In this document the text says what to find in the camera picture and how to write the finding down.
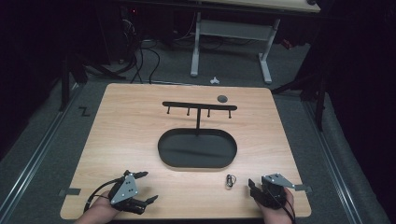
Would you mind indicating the black metal stand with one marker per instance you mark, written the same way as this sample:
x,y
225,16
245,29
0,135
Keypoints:
x,y
320,102
65,84

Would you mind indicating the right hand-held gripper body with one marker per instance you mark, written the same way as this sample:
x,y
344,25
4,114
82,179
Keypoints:
x,y
274,190

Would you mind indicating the metal floor rail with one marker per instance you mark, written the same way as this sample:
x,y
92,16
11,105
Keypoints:
x,y
334,161
34,155

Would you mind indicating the person's right hand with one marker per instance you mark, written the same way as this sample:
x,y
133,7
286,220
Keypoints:
x,y
277,214

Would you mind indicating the grey tape strip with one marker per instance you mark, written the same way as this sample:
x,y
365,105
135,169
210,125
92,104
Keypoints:
x,y
70,192
303,188

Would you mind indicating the person's left hand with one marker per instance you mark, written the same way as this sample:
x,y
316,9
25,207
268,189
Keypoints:
x,y
100,211

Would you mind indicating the white scrap on floor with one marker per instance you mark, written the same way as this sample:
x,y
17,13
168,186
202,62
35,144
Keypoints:
x,y
214,81

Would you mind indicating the white metal frame desk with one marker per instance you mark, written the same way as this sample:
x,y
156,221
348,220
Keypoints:
x,y
233,30

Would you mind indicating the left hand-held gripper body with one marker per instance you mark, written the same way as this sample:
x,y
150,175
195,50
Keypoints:
x,y
124,190

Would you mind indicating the black hook stand with tray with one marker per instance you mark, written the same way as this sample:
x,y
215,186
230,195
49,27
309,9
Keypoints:
x,y
196,149

